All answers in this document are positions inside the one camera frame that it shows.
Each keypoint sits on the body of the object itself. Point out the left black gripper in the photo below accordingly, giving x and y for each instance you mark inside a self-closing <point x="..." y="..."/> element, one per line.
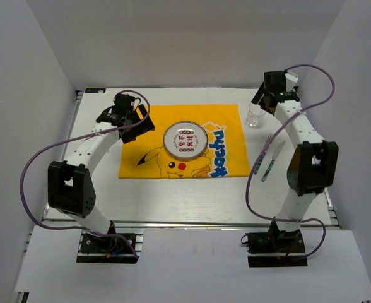
<point x="143" y="127"/>

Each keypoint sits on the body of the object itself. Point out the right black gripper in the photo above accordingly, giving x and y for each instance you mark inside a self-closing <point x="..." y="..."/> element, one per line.
<point x="259" y="96"/>

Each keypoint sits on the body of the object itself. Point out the clear drinking glass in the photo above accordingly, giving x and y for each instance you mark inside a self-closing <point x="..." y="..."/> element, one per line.
<point x="254" y="115"/>

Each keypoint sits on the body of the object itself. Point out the fork with teal handle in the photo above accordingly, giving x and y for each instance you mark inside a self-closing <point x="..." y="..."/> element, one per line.
<point x="261" y="156"/>

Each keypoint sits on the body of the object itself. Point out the white printed plate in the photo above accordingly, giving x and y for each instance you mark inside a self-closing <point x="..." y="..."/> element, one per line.
<point x="185" y="140"/>

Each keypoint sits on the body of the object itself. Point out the yellow Pikachu cloth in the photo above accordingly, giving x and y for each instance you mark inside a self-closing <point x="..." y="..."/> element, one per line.
<point x="225" y="155"/>

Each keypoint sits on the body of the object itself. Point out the knife with teal handle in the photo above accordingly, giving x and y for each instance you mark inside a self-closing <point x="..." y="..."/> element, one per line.
<point x="273" y="159"/>

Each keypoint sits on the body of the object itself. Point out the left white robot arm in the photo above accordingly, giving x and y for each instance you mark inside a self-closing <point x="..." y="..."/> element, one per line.
<point x="70" y="187"/>

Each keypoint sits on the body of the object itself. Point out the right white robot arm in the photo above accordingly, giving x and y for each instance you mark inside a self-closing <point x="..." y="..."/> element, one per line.
<point x="313" y="164"/>

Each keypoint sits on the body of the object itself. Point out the left black table label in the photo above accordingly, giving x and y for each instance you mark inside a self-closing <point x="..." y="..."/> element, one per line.
<point x="94" y="90"/>

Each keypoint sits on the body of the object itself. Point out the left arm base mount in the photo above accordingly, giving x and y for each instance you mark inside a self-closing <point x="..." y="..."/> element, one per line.
<point x="109" y="250"/>

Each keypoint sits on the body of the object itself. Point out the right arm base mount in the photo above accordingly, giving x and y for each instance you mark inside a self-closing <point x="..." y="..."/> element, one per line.
<point x="275" y="248"/>

